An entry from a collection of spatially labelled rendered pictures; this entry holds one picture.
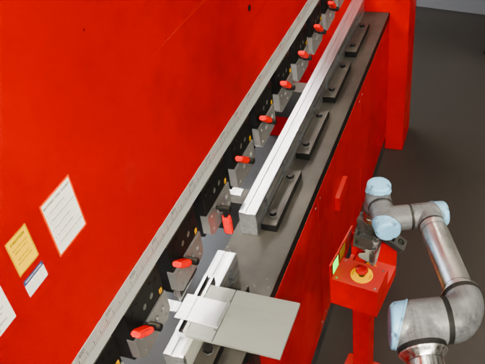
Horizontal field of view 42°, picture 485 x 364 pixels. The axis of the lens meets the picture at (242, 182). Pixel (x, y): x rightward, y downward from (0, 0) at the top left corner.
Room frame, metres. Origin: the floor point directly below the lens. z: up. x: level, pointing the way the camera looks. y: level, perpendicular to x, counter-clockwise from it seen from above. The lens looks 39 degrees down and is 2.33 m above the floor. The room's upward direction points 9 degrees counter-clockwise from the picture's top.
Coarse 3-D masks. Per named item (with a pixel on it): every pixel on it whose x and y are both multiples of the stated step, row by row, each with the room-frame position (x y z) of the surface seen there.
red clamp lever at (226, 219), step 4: (220, 204) 1.27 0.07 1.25; (216, 208) 1.26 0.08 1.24; (220, 208) 1.25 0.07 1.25; (224, 208) 1.25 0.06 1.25; (228, 208) 1.25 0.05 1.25; (224, 212) 1.25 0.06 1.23; (228, 212) 1.24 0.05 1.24; (224, 216) 1.25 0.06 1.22; (228, 216) 1.25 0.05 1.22; (224, 220) 1.25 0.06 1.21; (228, 220) 1.25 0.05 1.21; (224, 224) 1.25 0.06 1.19; (228, 224) 1.24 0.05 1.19; (224, 228) 1.25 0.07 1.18; (228, 228) 1.25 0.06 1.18; (232, 228) 1.25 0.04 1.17; (228, 232) 1.25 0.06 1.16; (232, 232) 1.25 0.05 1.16
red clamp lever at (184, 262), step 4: (188, 256) 1.08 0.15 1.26; (176, 260) 1.02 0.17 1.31; (180, 260) 1.02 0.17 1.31; (184, 260) 1.03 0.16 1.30; (188, 260) 1.04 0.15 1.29; (192, 260) 1.06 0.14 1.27; (196, 260) 1.06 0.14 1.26; (172, 264) 1.01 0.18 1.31; (176, 264) 1.01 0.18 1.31; (180, 264) 1.01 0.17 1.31; (184, 264) 1.02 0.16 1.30; (188, 264) 1.03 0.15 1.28; (196, 264) 1.06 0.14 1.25; (180, 268) 1.01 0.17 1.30
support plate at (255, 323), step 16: (224, 288) 1.20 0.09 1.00; (240, 304) 1.13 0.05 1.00; (256, 304) 1.12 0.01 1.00; (272, 304) 1.12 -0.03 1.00; (288, 304) 1.11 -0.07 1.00; (224, 320) 1.09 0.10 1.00; (240, 320) 1.08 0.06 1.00; (256, 320) 1.07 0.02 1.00; (272, 320) 1.06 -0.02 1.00; (288, 320) 1.05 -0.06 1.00; (192, 336) 1.05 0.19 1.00; (208, 336) 1.04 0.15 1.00; (224, 336) 1.03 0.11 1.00; (240, 336) 1.03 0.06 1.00; (256, 336) 1.02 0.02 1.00; (272, 336) 1.01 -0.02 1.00; (288, 336) 1.01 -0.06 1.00; (256, 352) 0.97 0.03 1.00; (272, 352) 0.96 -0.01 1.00
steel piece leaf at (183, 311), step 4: (188, 296) 1.19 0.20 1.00; (192, 296) 1.18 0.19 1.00; (196, 296) 1.18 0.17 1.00; (184, 300) 1.17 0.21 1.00; (188, 300) 1.17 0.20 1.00; (192, 300) 1.17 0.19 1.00; (184, 304) 1.16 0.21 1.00; (188, 304) 1.16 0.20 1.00; (192, 304) 1.16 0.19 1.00; (180, 308) 1.15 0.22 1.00; (184, 308) 1.14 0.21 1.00; (188, 308) 1.14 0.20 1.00; (180, 312) 1.13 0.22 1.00; (184, 312) 1.13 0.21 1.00; (188, 312) 1.13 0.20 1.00; (176, 316) 1.12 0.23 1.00; (180, 316) 1.12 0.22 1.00; (184, 316) 1.12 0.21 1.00
